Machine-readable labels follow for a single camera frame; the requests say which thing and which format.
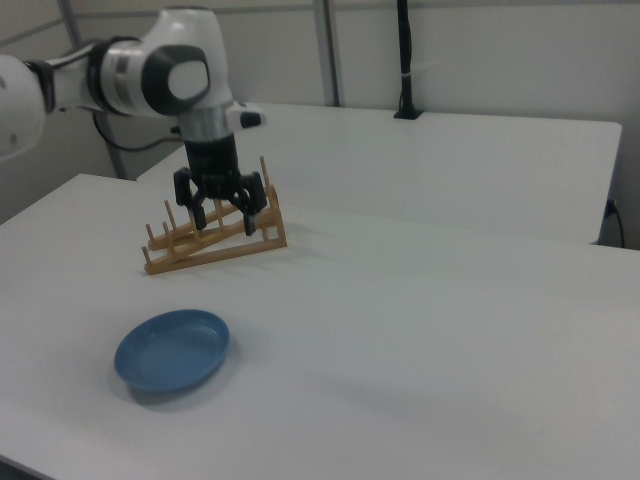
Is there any wooden plate rack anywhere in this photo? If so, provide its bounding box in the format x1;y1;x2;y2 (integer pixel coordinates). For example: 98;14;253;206
141;155;289;277

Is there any black camera pole with base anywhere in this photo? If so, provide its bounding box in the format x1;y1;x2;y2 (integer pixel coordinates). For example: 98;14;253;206
393;0;426;121

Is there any white back table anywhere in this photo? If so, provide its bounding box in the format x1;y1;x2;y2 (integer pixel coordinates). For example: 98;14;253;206
135;101;624;246

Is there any black cable at table side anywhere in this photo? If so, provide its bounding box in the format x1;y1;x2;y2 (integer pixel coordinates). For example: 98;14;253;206
604;199;627;248

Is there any blue round plate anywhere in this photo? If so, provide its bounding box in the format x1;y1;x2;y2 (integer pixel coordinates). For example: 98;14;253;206
113;308;233;393

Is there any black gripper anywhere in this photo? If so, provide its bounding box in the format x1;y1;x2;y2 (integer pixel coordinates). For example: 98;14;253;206
172;133;267;238

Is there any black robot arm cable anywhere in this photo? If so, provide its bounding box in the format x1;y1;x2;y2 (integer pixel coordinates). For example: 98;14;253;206
92;112;184;152

